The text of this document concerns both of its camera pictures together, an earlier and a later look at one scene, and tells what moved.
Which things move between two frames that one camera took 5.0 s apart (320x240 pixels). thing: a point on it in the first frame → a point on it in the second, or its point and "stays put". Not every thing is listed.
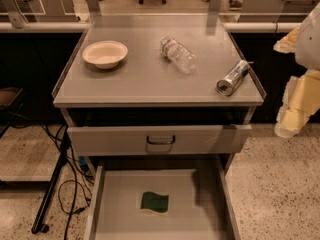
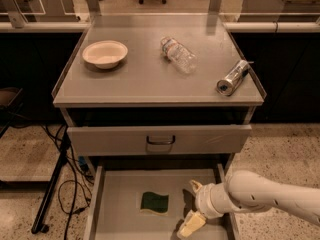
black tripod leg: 37,225 stays put
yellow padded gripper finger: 301,100 → 192,222
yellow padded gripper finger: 287,44 → 196,185
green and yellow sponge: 155,203 stays put
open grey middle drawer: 161,204 stays put
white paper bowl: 105,54 stays put
